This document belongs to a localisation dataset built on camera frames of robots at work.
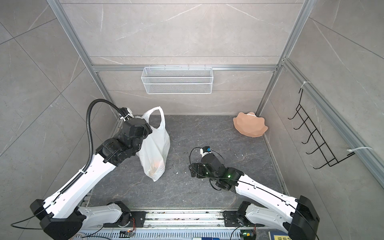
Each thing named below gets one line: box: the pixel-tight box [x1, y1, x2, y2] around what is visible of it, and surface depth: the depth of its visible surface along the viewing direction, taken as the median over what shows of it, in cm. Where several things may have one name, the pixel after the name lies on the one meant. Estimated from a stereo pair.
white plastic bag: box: [136, 106, 171, 182], surface depth 80 cm
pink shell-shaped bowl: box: [233, 112, 269, 138], surface depth 114 cm
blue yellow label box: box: [268, 230, 292, 240], surface depth 69 cm
